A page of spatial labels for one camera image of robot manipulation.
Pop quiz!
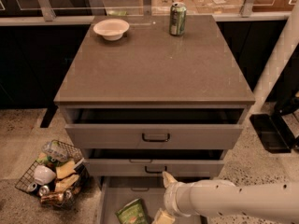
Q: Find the yellow sponge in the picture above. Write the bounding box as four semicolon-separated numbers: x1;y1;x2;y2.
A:
56;160;76;179

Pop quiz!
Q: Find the grey drawer cabinet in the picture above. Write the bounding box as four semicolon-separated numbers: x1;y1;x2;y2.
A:
53;14;257;224

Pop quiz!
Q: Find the clear plastic bottle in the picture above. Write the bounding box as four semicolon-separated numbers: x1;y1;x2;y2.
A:
42;140;69;162

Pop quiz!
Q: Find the black floor tray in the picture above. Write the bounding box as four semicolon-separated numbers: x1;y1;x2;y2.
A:
249;113;299;153

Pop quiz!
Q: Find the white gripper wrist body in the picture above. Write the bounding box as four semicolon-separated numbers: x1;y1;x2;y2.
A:
164;182;194;217

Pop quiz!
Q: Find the grey middle drawer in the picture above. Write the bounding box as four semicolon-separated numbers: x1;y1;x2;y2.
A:
85;149;224;177

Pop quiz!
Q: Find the silver can in basket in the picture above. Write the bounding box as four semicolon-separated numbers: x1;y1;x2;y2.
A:
38;185;50;197

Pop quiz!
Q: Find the white paper bowl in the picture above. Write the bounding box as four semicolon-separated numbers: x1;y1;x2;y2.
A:
93;19;130;41

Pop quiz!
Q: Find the green soda can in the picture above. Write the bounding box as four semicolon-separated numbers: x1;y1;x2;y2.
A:
169;2;187;35

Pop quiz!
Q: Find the green jalapeno chip bag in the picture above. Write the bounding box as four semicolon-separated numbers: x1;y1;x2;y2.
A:
115;199;148;224

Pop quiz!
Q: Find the grey bottom drawer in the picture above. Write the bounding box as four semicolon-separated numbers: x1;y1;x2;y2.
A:
96;176;165;224

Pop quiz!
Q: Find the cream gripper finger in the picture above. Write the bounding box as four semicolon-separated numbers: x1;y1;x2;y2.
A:
162;171;178;189
151;208;175;224

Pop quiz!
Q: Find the grey top drawer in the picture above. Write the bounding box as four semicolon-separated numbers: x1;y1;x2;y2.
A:
64;107;247;150

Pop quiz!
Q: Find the white ceramic cup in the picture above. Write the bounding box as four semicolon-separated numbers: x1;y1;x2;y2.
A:
34;165;56;185

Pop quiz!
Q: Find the black wire basket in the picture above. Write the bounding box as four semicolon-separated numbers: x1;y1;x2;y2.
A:
15;140;89;209

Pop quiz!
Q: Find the grey drawer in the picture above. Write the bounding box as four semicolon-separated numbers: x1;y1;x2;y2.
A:
64;107;247;150
85;149;224;177
96;176;165;224

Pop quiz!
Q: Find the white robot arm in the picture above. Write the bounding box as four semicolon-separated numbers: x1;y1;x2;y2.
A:
152;2;299;224

